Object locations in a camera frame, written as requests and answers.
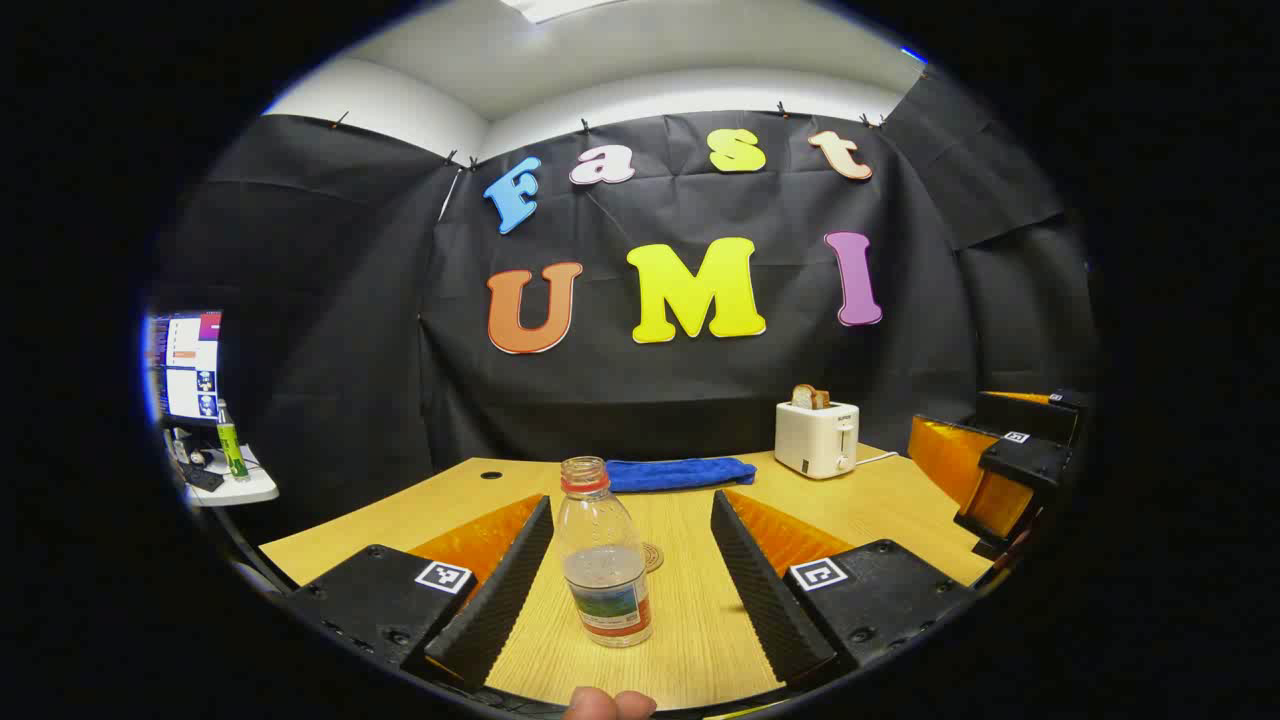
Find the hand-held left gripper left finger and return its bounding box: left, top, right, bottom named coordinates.
left=290, top=493, right=556, bottom=693

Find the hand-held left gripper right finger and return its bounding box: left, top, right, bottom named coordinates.
left=710, top=488, right=981, bottom=691

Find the clear plastic water bottle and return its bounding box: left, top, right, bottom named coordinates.
left=556, top=456, right=655, bottom=649

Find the green bottle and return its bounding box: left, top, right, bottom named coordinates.
left=216, top=400, right=249, bottom=481

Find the blue towel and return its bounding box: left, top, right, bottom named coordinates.
left=605, top=457, right=758, bottom=494

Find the white toaster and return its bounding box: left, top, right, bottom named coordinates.
left=775, top=400, right=861, bottom=480

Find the white side table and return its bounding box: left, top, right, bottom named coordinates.
left=180, top=445, right=281, bottom=508

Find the black backdrop cloth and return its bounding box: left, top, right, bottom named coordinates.
left=150, top=75, right=1101, bottom=546

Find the computer monitor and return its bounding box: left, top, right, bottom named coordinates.
left=148, top=310, right=223, bottom=426

